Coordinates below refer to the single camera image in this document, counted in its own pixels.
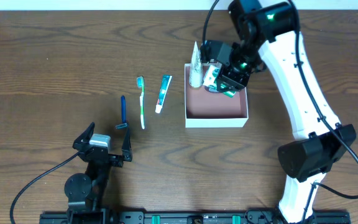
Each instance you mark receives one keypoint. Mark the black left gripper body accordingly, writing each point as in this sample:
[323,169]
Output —
[105,157]

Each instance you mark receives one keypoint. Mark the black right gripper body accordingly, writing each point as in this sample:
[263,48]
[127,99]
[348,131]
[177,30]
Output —
[230,82]

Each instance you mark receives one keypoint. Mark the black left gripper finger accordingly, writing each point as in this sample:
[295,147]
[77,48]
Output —
[84,138]
[126,146]

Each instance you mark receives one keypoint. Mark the green Dettol soap bar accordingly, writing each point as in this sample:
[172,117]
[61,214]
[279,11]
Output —
[224,89]

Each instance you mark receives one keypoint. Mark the clear pump soap bottle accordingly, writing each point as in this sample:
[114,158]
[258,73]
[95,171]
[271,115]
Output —
[210,77]

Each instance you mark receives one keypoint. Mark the white cream shampoo tube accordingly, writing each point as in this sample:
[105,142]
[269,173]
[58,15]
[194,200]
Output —
[196,69]

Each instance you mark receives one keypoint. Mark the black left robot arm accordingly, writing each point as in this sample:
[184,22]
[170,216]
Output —
[85,190]

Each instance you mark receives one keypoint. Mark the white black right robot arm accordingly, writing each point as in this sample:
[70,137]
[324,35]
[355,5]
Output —
[270,39]

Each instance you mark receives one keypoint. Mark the blue disposable razor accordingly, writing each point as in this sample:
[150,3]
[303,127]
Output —
[123,109]

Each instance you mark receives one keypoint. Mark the white box pink interior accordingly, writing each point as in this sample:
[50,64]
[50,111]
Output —
[204,109]

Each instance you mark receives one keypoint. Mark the green white toothbrush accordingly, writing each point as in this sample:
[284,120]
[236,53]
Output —
[141,85]

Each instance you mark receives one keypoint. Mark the teal toothpaste tube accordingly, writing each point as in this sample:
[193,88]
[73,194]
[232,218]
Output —
[166,80]

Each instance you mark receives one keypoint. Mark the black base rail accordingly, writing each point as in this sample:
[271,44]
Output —
[111,217]

